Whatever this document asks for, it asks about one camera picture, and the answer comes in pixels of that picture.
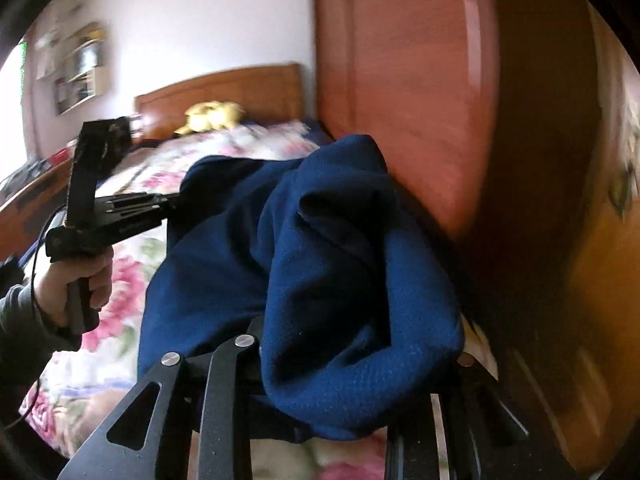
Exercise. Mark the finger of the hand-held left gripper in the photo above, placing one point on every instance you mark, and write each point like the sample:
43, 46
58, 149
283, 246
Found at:
142, 225
135, 204

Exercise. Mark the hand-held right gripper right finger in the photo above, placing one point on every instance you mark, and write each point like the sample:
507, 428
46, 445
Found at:
475, 410

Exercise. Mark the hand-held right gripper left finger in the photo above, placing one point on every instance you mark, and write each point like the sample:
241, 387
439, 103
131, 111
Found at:
225, 375

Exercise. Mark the blue blazer jacket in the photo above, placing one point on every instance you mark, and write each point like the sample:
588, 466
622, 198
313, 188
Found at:
325, 285

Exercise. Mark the person's left forearm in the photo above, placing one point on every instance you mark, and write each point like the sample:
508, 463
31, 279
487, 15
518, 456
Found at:
25, 330

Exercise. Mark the person's left hand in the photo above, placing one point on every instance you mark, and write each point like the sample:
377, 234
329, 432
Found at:
55, 285

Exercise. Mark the red basket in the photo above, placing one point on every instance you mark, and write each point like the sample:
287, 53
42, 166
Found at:
60, 154

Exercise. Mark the wooden desk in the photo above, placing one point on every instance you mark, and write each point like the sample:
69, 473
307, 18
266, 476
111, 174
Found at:
30, 195

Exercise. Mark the floral blanket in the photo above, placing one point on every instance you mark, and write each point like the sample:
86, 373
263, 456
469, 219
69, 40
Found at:
130, 280

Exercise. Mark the window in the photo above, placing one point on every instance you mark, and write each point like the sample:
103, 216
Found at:
12, 125

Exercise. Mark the yellow plush toy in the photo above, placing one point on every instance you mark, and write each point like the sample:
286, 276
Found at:
210, 116

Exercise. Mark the wooden bed headboard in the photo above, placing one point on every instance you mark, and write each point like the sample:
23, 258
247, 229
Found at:
250, 95

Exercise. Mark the wooden louvred wardrobe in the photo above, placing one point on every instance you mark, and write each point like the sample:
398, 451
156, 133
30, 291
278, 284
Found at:
400, 85

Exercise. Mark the white wall shelf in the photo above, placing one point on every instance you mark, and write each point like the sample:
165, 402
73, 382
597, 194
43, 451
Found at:
100, 82

